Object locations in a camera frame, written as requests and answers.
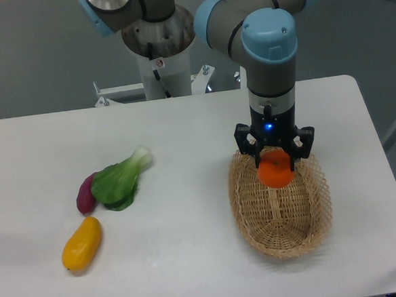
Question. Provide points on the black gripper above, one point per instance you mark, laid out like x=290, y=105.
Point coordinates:
x=278, y=130

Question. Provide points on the orange fruit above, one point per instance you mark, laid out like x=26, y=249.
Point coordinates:
x=274, y=169

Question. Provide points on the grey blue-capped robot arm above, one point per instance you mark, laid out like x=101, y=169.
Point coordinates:
x=258, y=35

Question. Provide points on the woven wicker basket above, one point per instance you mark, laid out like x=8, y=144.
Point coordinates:
x=282, y=223

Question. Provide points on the green bok choy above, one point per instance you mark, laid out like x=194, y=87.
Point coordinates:
x=116, y=185

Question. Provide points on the purple sweet potato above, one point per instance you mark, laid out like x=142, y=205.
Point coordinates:
x=86, y=202

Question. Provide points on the yellow mango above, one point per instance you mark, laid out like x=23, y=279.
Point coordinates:
x=80, y=249

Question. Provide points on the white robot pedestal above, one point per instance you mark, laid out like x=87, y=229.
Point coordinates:
x=162, y=52

